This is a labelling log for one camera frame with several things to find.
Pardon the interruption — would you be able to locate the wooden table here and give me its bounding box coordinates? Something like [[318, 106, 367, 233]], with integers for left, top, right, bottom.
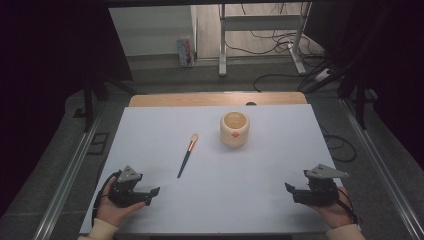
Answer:
[[128, 92, 308, 108]]

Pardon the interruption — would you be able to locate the person's left hand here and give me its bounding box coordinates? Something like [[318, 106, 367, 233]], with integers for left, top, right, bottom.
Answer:
[[96, 178, 147, 228]]

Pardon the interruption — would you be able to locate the white board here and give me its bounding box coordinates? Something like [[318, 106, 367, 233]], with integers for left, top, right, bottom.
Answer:
[[79, 103, 362, 235]]

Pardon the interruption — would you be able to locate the cream ceramic cup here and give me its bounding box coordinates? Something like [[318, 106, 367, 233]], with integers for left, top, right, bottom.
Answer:
[[219, 110, 251, 149]]

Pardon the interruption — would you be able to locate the black metal stand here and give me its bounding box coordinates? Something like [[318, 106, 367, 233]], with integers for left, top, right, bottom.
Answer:
[[338, 66, 378, 130], [73, 79, 138, 133]]

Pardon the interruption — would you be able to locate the makeup brush dark handle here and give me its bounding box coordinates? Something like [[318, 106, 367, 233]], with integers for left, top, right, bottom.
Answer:
[[176, 133, 200, 179]]

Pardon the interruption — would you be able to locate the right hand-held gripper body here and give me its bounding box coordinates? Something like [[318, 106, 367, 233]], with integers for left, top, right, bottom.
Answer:
[[303, 163, 349, 207]]

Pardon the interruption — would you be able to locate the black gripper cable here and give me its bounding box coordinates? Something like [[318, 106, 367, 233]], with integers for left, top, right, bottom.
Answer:
[[336, 187, 361, 225], [92, 170, 123, 228]]

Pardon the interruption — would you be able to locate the white power strip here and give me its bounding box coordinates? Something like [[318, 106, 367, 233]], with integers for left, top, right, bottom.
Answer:
[[314, 68, 333, 83]]

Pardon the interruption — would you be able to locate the black floor cable loop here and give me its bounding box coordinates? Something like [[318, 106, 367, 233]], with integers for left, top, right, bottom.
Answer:
[[321, 124, 357, 163]]

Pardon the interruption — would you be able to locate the tangle of black floor cables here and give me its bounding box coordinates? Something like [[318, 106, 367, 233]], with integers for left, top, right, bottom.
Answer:
[[224, 3, 324, 58]]

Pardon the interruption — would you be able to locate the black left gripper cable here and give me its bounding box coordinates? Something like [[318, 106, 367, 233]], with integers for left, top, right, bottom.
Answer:
[[92, 170, 123, 228]]

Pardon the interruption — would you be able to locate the colourful printed packet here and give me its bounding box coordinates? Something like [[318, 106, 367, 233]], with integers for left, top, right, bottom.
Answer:
[[176, 37, 196, 69]]

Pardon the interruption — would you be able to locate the white cabinet panel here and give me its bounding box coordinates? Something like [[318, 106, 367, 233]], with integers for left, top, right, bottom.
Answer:
[[109, 4, 198, 58]]

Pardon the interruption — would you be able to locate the white metal desk frame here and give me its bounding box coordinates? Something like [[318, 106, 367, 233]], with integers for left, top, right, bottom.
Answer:
[[218, 3, 313, 78]]

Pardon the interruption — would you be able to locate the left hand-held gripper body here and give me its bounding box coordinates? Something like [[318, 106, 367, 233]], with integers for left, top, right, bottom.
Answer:
[[108, 165, 148, 208]]

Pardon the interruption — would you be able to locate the aluminium rail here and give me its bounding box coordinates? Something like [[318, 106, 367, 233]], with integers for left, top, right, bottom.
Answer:
[[33, 109, 104, 240], [339, 98, 424, 240]]

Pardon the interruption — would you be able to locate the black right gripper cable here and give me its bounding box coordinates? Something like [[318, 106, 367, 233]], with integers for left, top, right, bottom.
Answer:
[[336, 187, 361, 225]]

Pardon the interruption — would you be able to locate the dark curtain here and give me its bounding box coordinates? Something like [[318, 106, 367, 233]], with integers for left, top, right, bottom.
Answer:
[[304, 0, 424, 168], [0, 0, 133, 218]]

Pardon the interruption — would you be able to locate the person's right hand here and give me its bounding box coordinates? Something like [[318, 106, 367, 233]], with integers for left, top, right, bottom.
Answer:
[[308, 187, 353, 229]]

